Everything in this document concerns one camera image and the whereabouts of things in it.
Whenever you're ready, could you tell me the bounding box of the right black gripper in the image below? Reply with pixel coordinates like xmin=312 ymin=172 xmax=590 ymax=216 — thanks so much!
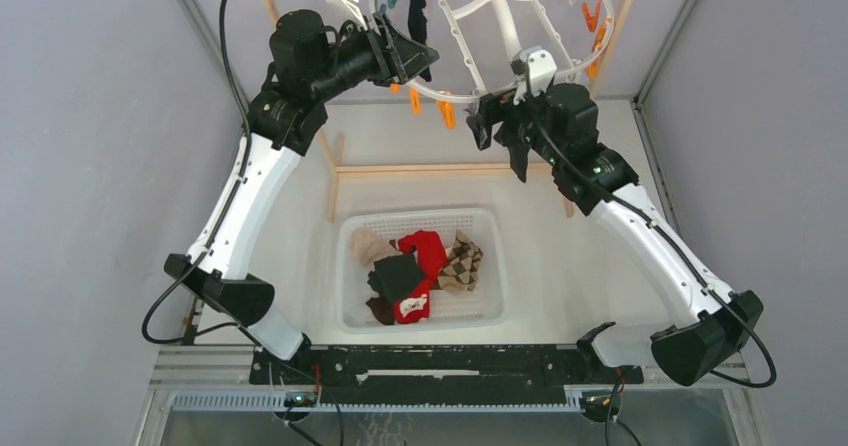
xmin=468 ymin=80 xmax=565 ymax=167

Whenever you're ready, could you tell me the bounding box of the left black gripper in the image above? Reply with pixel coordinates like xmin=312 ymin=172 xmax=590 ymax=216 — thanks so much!
xmin=308 ymin=11 xmax=438 ymax=103

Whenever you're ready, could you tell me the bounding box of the black sock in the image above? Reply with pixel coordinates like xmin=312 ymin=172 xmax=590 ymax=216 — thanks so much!
xmin=367 ymin=254 xmax=425 ymax=302
xmin=494 ymin=120 xmax=531 ymax=183

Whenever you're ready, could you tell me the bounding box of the santa pattern dark sock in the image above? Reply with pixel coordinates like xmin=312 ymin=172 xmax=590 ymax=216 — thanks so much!
xmin=407 ymin=0 xmax=428 ymax=45

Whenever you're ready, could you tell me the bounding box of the argyle brown sock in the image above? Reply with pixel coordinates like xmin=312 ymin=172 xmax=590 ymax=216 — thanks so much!
xmin=437 ymin=230 xmax=484 ymax=295

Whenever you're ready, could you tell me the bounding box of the red sock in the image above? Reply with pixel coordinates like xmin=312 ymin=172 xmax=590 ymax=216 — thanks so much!
xmin=396 ymin=230 xmax=448 ymax=282
xmin=393 ymin=279 xmax=433 ymax=324

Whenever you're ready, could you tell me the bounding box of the beige sock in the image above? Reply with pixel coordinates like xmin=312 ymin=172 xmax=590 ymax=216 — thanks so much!
xmin=349 ymin=227 xmax=401 ymax=270

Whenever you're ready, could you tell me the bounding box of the brown striped sock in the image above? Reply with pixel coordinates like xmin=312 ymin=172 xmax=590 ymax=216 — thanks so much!
xmin=366 ymin=297 xmax=396 ymax=326

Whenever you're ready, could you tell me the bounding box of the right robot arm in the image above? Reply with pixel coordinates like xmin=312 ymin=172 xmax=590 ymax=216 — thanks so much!
xmin=467 ymin=83 xmax=777 ymax=389

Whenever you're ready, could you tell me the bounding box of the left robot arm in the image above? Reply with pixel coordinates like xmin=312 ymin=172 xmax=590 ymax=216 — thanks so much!
xmin=164 ymin=10 xmax=439 ymax=383

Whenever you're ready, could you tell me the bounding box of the white oval clip hanger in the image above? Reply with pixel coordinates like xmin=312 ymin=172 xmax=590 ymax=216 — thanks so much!
xmin=361 ymin=0 xmax=629 ymax=129

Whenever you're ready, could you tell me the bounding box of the white plastic laundry basket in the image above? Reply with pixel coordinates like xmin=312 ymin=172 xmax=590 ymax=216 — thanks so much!
xmin=335 ymin=207 xmax=510 ymax=335

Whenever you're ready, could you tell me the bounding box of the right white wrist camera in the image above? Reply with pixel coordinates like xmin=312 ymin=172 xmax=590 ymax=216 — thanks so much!
xmin=510 ymin=46 xmax=557 ymax=105

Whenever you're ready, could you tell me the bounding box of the wooden drying rack frame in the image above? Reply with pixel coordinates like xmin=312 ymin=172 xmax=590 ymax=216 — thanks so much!
xmin=262 ymin=0 xmax=634 ymax=221

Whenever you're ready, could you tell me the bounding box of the white cable duct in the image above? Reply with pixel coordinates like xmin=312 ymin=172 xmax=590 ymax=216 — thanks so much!
xmin=170 ymin=389 xmax=584 ymax=412

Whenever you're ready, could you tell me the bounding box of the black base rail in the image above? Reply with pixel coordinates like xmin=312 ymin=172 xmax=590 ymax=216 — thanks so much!
xmin=248 ymin=344 xmax=644 ymax=407

